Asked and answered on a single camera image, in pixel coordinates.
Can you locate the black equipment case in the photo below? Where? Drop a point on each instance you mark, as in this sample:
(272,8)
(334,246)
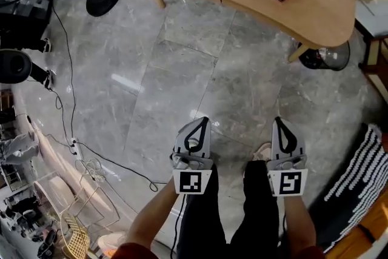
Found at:
(21,12)

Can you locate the person's black trousers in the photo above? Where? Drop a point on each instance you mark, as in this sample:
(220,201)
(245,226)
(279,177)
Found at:
(209,221)

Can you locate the white side table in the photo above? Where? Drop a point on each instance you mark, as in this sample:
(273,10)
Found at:
(374,16)

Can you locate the clear acrylic stool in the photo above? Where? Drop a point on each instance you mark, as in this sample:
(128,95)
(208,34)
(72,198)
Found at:
(54,194)

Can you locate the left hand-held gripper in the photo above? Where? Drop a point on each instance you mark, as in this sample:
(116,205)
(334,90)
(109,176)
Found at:
(191,182)

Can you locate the white power strip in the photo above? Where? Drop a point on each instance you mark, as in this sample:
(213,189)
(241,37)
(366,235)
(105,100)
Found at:
(76,148)

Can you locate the person's right forearm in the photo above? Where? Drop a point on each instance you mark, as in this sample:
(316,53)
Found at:
(298,221)

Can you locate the white orange sneaker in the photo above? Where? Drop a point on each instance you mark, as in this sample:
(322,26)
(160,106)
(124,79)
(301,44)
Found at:
(110,242)

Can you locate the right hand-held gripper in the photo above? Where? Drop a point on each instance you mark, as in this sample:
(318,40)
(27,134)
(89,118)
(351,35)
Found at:
(290,182)

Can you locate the clear glass dome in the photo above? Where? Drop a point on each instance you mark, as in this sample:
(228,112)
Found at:
(329,57)

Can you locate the wooden coffee table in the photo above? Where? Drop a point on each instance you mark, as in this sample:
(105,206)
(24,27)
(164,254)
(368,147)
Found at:
(303,15)

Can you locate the black white striped cushion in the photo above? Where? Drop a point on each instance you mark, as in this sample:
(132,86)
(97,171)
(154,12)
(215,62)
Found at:
(354,185)

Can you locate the person's left forearm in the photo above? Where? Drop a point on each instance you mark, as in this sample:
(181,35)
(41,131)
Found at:
(153,218)

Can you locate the person's beige shoe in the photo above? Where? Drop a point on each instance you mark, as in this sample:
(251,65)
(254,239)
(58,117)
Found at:
(262,151)

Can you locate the person's red sleeve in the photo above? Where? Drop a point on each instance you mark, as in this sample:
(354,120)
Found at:
(130,251)

